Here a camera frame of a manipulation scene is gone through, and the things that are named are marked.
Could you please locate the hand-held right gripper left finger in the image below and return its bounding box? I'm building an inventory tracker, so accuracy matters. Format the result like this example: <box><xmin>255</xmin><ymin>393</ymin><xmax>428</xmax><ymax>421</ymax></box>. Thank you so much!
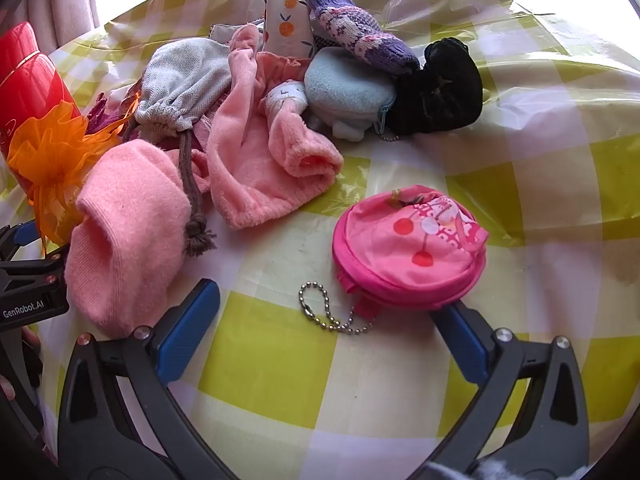
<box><xmin>56</xmin><ymin>278</ymin><xmax>238</xmax><ymax>480</ymax></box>

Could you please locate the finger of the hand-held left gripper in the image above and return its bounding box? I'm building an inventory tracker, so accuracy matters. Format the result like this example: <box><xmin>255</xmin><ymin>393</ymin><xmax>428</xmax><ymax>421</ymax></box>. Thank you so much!
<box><xmin>0</xmin><ymin>251</ymin><xmax>69</xmax><ymax>293</ymax></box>
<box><xmin>0</xmin><ymin>220</ymin><xmax>42</xmax><ymax>253</ymax></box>

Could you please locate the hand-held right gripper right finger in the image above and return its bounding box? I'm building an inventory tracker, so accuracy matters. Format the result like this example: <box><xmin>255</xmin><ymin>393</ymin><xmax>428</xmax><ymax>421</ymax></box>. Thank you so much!
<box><xmin>429</xmin><ymin>301</ymin><xmax>592</xmax><ymax>480</ymax></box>

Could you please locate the pink round cherry pouch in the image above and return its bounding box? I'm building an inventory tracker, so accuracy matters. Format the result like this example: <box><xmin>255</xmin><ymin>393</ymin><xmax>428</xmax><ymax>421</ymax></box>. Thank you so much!
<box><xmin>299</xmin><ymin>185</ymin><xmax>490</xmax><ymax>337</ymax></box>

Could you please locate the black velvet scrunchie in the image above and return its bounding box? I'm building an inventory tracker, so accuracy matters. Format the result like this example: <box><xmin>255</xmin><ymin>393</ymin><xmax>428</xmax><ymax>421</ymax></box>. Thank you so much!
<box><xmin>386</xmin><ymin>39</ymin><xmax>484</xmax><ymax>136</ymax></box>

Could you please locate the person's left hand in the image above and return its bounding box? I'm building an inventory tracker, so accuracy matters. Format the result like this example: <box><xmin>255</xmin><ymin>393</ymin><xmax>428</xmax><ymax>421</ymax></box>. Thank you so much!
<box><xmin>0</xmin><ymin>327</ymin><xmax>45</xmax><ymax>402</ymax></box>

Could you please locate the orange organza bag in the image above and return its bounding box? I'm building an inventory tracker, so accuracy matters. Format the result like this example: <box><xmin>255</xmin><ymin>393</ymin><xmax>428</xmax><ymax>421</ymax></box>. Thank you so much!
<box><xmin>6</xmin><ymin>101</ymin><xmax>137</xmax><ymax>253</ymax></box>

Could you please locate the yellow checkered plastic tablecloth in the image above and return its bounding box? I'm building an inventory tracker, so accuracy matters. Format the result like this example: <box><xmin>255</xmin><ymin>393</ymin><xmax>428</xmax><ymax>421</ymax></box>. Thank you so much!
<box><xmin>0</xmin><ymin>0</ymin><xmax>640</xmax><ymax>480</ymax></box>

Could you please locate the magenta cloth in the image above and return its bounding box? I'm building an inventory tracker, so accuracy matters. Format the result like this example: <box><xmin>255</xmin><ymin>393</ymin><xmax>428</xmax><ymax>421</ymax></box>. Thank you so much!
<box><xmin>84</xmin><ymin>91</ymin><xmax>127</xmax><ymax>137</ymax></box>

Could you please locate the red thermos bottle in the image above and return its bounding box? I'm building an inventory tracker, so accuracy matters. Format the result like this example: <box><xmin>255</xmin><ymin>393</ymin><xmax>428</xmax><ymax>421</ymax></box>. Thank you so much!
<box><xmin>0</xmin><ymin>21</ymin><xmax>82</xmax><ymax>186</ymax></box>

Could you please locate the pink fleece garment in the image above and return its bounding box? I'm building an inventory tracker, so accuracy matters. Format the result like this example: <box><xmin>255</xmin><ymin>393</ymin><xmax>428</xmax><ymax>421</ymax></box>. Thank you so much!
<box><xmin>206</xmin><ymin>24</ymin><xmax>346</xmax><ymax>231</ymax></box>

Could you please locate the light blue fleece pouch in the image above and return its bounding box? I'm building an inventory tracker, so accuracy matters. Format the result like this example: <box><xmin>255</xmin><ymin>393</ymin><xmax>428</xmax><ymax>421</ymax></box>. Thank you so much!
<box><xmin>303</xmin><ymin>47</ymin><xmax>399</xmax><ymax>140</ymax></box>

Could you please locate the orange print fabric pouch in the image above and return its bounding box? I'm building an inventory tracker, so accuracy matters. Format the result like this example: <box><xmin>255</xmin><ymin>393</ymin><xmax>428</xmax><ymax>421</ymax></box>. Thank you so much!
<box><xmin>264</xmin><ymin>0</ymin><xmax>317</xmax><ymax>57</ymax></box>

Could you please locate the grey drawstring pouch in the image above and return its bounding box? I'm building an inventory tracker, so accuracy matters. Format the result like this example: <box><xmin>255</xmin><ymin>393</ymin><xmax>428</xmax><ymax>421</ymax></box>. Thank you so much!
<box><xmin>134</xmin><ymin>40</ymin><xmax>234</xmax><ymax>257</ymax></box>

